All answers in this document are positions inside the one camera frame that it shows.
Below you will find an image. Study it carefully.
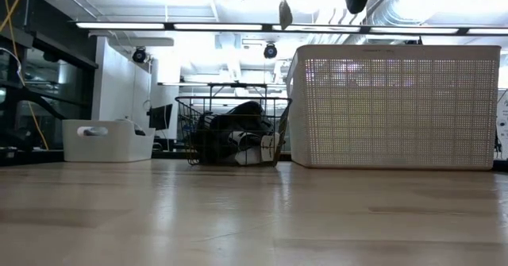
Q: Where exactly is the plain black cloth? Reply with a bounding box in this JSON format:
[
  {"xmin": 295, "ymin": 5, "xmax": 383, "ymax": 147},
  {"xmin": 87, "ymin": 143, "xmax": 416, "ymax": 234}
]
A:
[{"xmin": 193, "ymin": 101, "xmax": 277, "ymax": 167}]

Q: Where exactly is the silver ventilation duct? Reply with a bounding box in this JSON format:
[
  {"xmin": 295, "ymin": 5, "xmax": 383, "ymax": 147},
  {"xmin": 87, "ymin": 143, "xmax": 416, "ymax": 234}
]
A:
[{"xmin": 367, "ymin": 0, "xmax": 508, "ymax": 25}]

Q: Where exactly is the dark wire basket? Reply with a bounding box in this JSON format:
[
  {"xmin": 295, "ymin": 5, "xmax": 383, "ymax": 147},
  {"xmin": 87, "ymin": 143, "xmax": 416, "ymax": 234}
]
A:
[{"xmin": 174, "ymin": 94, "xmax": 294, "ymax": 168}]

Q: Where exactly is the yellow cable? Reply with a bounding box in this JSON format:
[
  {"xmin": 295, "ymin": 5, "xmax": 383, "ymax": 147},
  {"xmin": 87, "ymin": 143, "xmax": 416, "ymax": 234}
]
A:
[{"xmin": 0, "ymin": 0, "xmax": 51, "ymax": 152}]

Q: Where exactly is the black computer monitor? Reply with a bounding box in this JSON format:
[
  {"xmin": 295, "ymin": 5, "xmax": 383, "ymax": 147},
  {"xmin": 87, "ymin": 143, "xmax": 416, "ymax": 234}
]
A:
[{"xmin": 148, "ymin": 103, "xmax": 175, "ymax": 132}]

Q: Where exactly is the large white perforated laundry basket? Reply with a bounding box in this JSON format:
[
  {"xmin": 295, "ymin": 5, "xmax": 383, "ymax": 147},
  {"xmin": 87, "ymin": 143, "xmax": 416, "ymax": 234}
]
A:
[{"xmin": 285, "ymin": 44, "xmax": 502, "ymax": 172}]

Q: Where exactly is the long ceiling light strip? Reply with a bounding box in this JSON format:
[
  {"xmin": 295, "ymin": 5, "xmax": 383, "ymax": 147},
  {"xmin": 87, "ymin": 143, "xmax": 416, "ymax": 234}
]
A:
[{"xmin": 74, "ymin": 21, "xmax": 508, "ymax": 36}]

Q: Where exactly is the black metal table frame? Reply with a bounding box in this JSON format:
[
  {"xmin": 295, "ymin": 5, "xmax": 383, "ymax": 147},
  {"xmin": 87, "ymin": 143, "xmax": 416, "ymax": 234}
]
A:
[{"xmin": 0, "ymin": 83, "xmax": 191, "ymax": 168}]

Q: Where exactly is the distant black table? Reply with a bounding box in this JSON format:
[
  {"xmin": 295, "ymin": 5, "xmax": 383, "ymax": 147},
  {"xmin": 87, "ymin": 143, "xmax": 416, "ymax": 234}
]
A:
[{"xmin": 158, "ymin": 82, "xmax": 287, "ymax": 100}]

